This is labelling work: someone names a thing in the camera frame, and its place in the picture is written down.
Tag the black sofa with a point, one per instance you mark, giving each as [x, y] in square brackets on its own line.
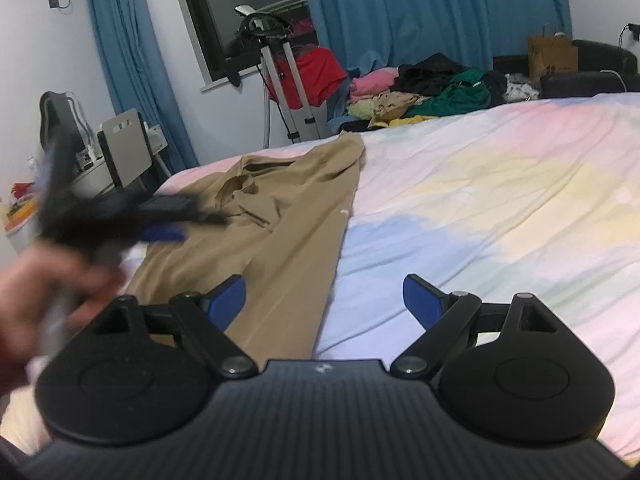
[600, 67]

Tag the wide blue curtain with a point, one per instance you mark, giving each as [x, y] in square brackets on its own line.
[425, 10]

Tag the red cloth item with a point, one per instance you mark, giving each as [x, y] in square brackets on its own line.
[22, 190]

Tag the yellow-green garment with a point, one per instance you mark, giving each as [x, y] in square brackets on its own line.
[362, 110]

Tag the brown paper bag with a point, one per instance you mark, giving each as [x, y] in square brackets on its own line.
[552, 60]

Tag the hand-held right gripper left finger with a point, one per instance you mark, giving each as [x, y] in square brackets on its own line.
[227, 300]

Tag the red garment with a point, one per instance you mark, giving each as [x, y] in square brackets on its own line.
[320, 77]

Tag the white wall box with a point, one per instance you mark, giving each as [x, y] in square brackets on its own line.
[156, 137]

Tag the small dark hanging object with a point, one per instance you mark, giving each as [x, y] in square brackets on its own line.
[235, 76]

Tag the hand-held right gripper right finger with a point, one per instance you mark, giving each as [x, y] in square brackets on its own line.
[420, 300]

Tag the wavy vanity mirror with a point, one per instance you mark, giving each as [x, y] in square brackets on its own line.
[62, 115]

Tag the black garment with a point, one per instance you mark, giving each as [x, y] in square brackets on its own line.
[430, 75]

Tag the person's left hand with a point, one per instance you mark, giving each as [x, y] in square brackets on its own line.
[45, 295]

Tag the narrow blue curtain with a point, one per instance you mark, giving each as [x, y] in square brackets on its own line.
[135, 60]

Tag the bed with pastel sheet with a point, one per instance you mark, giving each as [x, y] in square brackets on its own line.
[500, 185]

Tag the dark framed window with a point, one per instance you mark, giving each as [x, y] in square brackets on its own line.
[225, 15]

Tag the beige crumpled garment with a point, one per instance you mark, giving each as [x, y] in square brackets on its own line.
[395, 105]

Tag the white vanity desk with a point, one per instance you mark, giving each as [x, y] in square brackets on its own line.
[95, 175]

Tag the green garment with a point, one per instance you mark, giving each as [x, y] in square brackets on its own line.
[460, 95]

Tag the tan button shirt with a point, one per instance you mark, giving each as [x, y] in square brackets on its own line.
[280, 220]

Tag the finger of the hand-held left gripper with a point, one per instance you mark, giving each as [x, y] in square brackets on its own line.
[180, 210]
[162, 234]

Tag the light blue garment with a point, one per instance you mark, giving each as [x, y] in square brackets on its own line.
[345, 122]

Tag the white and black chair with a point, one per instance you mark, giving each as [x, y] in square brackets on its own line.
[127, 150]

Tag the pink garment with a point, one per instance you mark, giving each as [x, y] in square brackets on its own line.
[372, 85]

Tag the garment steamer stand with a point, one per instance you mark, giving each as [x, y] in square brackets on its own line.
[280, 70]

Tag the yellow garment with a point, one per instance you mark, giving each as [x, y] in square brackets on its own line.
[407, 121]

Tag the black wall charger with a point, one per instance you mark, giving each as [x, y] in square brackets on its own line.
[632, 32]

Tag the white printed garment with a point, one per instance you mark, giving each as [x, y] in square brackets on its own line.
[522, 89]

